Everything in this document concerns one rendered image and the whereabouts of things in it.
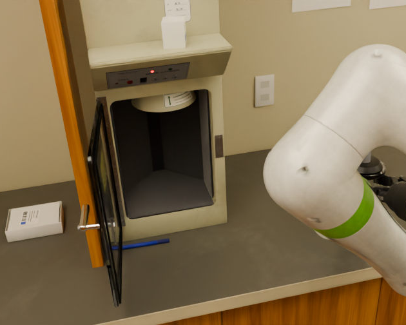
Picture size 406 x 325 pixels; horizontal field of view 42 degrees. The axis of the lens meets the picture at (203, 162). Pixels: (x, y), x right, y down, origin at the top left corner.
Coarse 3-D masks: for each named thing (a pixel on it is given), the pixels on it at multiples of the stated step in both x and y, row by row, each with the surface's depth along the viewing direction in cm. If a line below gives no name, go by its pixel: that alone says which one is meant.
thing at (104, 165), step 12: (96, 108) 123; (96, 120) 118; (108, 156) 134; (108, 168) 131; (108, 180) 129; (96, 192) 106; (108, 192) 126; (96, 204) 108; (108, 204) 124; (108, 216) 121; (108, 228) 119; (108, 264) 115; (108, 276) 117
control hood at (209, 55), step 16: (96, 48) 124; (112, 48) 123; (128, 48) 122; (144, 48) 122; (160, 48) 121; (176, 48) 120; (192, 48) 120; (208, 48) 119; (224, 48) 120; (96, 64) 115; (112, 64) 116; (128, 64) 117; (144, 64) 119; (160, 64) 120; (192, 64) 123; (208, 64) 125; (224, 64) 127; (96, 80) 121; (176, 80) 130
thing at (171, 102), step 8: (152, 96) 138; (160, 96) 137; (168, 96) 137; (176, 96) 138; (184, 96) 140; (192, 96) 142; (136, 104) 141; (144, 104) 139; (152, 104) 138; (160, 104) 137; (168, 104) 138; (176, 104) 138; (184, 104) 140
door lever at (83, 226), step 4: (84, 204) 122; (88, 204) 122; (84, 208) 120; (88, 208) 121; (84, 212) 119; (88, 212) 120; (84, 216) 118; (88, 216) 119; (80, 220) 117; (84, 220) 116; (80, 224) 115; (84, 224) 115; (88, 224) 115; (92, 224) 115; (96, 224) 115; (80, 228) 115; (84, 228) 115; (88, 228) 115; (92, 228) 115; (96, 228) 115
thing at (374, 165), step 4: (368, 156) 135; (372, 156) 139; (364, 160) 136; (368, 160) 136; (372, 160) 137; (376, 160) 137; (360, 164) 136; (364, 164) 136; (368, 164) 135; (372, 164) 135; (376, 164) 135; (380, 164) 136; (360, 168) 135; (364, 168) 134; (368, 168) 134; (372, 168) 134; (376, 168) 135; (380, 168) 135; (360, 172) 134; (364, 172) 134; (368, 172) 134; (372, 172) 134; (376, 172) 134
